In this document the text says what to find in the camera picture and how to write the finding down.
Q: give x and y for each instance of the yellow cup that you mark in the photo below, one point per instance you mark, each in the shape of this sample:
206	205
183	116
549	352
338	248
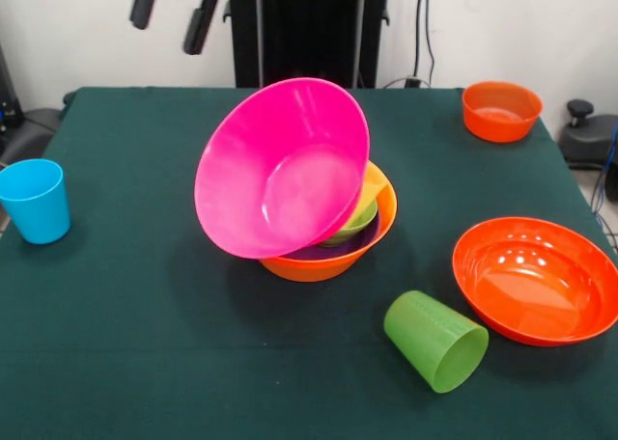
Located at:
372	189

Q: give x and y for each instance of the large orange bowl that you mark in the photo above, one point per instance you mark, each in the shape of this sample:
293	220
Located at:
309	270

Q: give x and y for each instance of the wide red-orange bowl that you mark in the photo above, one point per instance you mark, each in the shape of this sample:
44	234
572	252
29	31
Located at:
531	285

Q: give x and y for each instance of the green cup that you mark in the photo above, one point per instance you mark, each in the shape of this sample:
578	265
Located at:
434	341

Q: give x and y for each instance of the dark green tablecloth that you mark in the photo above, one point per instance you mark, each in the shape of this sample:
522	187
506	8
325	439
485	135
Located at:
145	363

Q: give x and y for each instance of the blue cup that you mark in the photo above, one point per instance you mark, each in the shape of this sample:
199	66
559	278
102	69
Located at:
38	203

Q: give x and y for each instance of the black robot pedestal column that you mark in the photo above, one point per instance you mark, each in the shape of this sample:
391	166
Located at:
309	25

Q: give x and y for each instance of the black stand base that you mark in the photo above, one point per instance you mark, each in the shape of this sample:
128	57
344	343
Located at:
586	136
34	131

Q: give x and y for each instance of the small orange bowl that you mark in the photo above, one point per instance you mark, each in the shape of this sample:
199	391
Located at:
502	121

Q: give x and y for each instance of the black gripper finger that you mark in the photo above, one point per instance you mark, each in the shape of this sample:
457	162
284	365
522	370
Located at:
143	3
199	27

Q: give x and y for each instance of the dark equipment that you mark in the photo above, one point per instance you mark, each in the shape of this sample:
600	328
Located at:
7	88

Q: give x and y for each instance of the purple bowl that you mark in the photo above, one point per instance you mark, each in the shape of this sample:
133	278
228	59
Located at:
338	252

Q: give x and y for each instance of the small green bowl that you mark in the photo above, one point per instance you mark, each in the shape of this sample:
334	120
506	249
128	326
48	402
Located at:
355	225

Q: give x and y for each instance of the large pink bowl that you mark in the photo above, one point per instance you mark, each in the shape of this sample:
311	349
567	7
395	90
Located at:
280	170

